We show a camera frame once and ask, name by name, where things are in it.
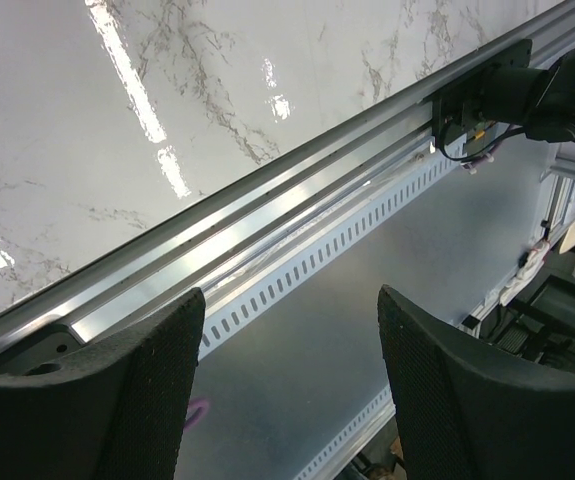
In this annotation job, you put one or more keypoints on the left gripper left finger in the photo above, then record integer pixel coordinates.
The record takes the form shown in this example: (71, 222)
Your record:
(113, 409)

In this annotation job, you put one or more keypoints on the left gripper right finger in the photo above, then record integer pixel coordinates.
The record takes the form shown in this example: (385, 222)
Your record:
(467, 410)

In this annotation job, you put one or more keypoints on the aluminium mounting rail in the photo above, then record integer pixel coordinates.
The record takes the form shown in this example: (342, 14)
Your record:
(214, 242)

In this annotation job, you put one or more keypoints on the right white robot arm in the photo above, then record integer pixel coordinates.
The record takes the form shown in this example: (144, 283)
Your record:
(536, 103)

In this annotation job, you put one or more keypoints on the white slotted cable duct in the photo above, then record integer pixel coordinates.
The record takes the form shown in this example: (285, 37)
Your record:
(317, 245)

